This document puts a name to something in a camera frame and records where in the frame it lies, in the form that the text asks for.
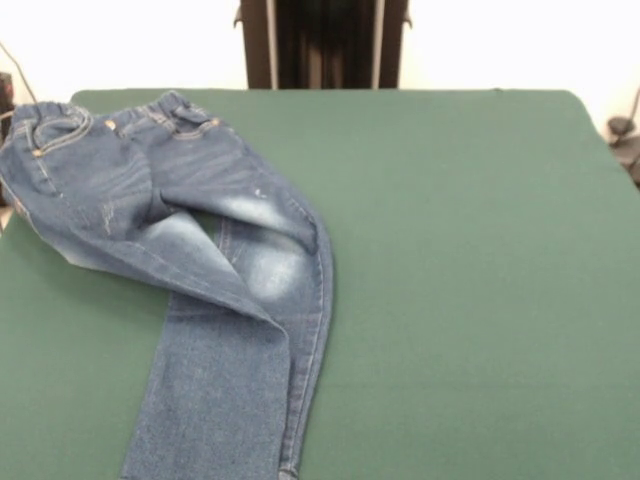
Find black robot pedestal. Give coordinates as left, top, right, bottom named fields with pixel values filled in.
left=233, top=0, right=414, bottom=90

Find blue denim jeans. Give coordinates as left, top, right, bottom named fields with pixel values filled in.
left=0, top=89, right=335, bottom=480

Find dark green table cloth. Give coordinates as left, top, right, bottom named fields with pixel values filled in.
left=0, top=87, right=640, bottom=480

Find dark stand base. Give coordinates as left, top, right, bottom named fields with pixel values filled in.
left=606, top=115, right=640, bottom=190
left=0, top=72, right=21, bottom=151

